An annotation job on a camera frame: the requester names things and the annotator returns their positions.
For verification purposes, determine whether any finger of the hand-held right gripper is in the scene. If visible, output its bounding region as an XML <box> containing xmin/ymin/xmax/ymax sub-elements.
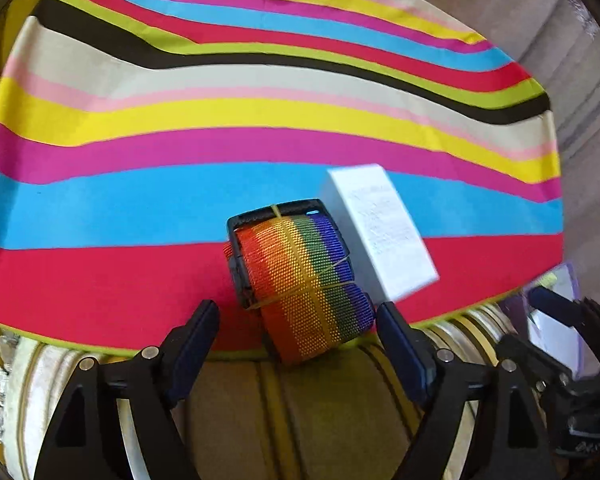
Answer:
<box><xmin>499</xmin><ymin>332</ymin><xmax>577</xmax><ymax>387</ymax></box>
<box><xmin>529</xmin><ymin>287</ymin><xmax>587</xmax><ymax>327</ymax></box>

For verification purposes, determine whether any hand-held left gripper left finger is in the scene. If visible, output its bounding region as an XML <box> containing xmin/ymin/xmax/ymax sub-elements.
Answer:
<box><xmin>32</xmin><ymin>299</ymin><xmax>221</xmax><ymax>480</ymax></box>

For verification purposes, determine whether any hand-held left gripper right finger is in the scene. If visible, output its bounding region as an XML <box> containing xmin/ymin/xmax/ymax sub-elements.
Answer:
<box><xmin>376</xmin><ymin>302</ymin><xmax>552</xmax><ymax>480</ymax></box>

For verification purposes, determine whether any purple rimmed container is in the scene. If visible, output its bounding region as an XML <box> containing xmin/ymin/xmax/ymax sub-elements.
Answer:
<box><xmin>500</xmin><ymin>260</ymin><xmax>595</xmax><ymax>383</ymax></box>

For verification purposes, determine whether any rainbow woven strap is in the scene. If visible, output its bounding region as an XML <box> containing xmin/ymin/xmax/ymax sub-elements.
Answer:
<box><xmin>223</xmin><ymin>199</ymin><xmax>377</xmax><ymax>366</ymax></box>

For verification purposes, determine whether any olive striped tasselled cushion cover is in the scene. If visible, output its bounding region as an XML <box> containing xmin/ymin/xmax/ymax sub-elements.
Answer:
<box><xmin>0</xmin><ymin>305</ymin><xmax>531</xmax><ymax>480</ymax></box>

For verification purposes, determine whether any white box with small text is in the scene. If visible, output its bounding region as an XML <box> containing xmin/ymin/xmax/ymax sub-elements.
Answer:
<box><xmin>320</xmin><ymin>163</ymin><xmax>441</xmax><ymax>306</ymax></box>

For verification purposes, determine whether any colourful striped cloth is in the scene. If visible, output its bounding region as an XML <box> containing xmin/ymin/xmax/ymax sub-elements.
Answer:
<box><xmin>0</xmin><ymin>0</ymin><xmax>566</xmax><ymax>361</ymax></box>

